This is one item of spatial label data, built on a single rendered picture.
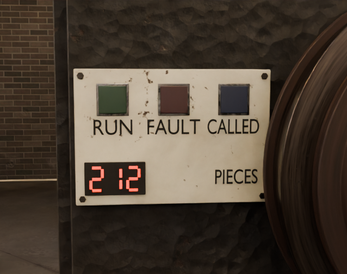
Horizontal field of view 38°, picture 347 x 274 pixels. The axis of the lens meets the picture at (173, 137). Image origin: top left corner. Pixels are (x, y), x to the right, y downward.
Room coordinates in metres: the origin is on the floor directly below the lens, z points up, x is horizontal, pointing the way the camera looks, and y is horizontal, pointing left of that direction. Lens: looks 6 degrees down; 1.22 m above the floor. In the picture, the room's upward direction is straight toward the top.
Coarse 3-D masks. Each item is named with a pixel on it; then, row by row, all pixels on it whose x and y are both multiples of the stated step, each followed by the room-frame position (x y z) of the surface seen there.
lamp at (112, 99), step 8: (104, 88) 0.65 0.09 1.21; (112, 88) 0.65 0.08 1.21; (120, 88) 0.65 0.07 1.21; (104, 96) 0.65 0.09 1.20; (112, 96) 0.65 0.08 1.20; (120, 96) 0.65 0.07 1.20; (104, 104) 0.65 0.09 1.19; (112, 104) 0.65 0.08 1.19; (120, 104) 0.65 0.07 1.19; (104, 112) 0.65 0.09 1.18; (112, 112) 0.65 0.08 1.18; (120, 112) 0.65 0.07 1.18
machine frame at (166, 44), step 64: (64, 0) 0.75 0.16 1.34; (128, 0) 0.68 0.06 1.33; (192, 0) 0.69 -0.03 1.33; (256, 0) 0.69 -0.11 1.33; (320, 0) 0.70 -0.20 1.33; (64, 64) 0.75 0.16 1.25; (128, 64) 0.68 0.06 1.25; (192, 64) 0.69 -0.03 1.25; (256, 64) 0.69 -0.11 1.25; (64, 128) 0.75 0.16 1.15; (64, 192) 0.75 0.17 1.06; (64, 256) 0.75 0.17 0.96; (128, 256) 0.68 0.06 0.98; (192, 256) 0.69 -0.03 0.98; (256, 256) 0.69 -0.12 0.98
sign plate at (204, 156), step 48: (96, 96) 0.65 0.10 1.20; (144, 96) 0.66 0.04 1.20; (192, 96) 0.67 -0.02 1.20; (96, 144) 0.65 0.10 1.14; (144, 144) 0.66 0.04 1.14; (192, 144) 0.67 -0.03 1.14; (240, 144) 0.67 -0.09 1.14; (96, 192) 0.65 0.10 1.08; (144, 192) 0.66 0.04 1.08; (192, 192) 0.67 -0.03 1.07; (240, 192) 0.67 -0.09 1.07
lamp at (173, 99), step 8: (160, 88) 0.66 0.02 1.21; (168, 88) 0.66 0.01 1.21; (176, 88) 0.66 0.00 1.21; (184, 88) 0.66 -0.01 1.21; (160, 96) 0.66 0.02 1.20; (168, 96) 0.66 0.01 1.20; (176, 96) 0.66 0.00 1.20; (184, 96) 0.66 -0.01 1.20; (160, 104) 0.66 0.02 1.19; (168, 104) 0.66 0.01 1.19; (176, 104) 0.66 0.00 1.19; (184, 104) 0.66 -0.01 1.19; (160, 112) 0.66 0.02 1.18; (168, 112) 0.66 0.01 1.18; (176, 112) 0.66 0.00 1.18; (184, 112) 0.66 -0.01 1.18
